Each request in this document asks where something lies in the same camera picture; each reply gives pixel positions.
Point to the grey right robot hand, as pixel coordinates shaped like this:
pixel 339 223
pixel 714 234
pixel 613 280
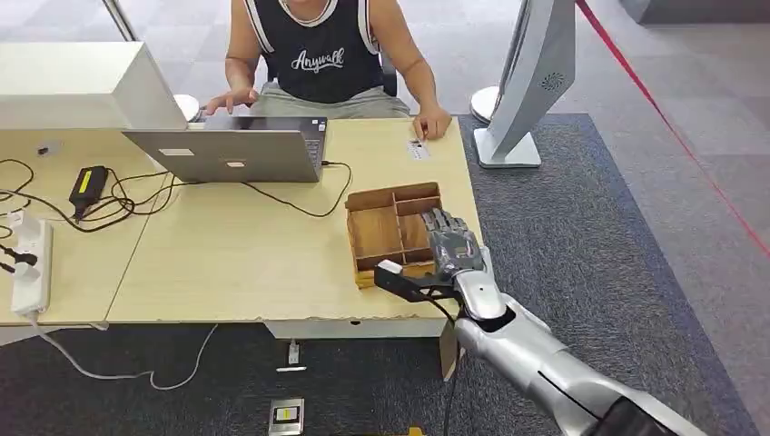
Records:
pixel 454 243

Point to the white card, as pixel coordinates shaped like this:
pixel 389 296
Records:
pixel 418 150

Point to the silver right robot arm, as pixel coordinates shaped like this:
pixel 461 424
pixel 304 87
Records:
pixel 541 361

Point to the wooden compartment box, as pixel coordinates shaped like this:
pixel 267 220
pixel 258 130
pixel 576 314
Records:
pixel 376 231

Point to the wooden desk leg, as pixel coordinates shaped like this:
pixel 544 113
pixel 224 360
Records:
pixel 448 355

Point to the person's left hand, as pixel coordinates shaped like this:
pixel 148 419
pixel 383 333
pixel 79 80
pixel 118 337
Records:
pixel 432 123

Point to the person's hand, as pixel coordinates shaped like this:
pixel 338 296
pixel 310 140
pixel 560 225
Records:
pixel 231 99
pixel 432 123

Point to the white round base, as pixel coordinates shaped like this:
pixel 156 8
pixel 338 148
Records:
pixel 188 107
pixel 483 103

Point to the black office chair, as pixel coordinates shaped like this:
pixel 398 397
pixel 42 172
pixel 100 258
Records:
pixel 390 75

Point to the silver standing display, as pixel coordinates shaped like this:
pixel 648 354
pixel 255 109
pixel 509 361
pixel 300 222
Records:
pixel 535 78

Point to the small yellow floor object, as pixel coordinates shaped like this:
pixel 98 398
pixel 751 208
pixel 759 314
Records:
pixel 415 432

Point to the person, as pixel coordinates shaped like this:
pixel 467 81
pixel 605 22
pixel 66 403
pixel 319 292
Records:
pixel 325 54

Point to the grey laptop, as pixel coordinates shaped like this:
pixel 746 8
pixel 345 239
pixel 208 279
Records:
pixel 240 156

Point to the metal floor socket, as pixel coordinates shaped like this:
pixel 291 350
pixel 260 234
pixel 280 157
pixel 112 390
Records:
pixel 287 416

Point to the person's right hand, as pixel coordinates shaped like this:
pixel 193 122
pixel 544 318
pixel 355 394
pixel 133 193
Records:
pixel 231 99

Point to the black power adapter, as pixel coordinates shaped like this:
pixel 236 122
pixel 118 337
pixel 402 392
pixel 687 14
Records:
pixel 89 185

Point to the metal pole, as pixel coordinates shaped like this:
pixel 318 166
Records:
pixel 120 19

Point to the white desk partition box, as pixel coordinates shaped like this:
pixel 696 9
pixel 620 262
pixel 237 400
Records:
pixel 78 84

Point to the small black desk grommet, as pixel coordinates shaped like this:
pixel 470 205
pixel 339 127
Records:
pixel 43 150

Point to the white power strip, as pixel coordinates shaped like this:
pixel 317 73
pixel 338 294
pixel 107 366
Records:
pixel 33 265

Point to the black plug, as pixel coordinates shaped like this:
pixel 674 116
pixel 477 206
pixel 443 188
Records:
pixel 20 257

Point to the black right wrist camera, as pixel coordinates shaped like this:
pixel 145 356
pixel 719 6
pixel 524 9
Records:
pixel 409 284

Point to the white desk bracket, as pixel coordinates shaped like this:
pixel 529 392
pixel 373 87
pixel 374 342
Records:
pixel 293 356

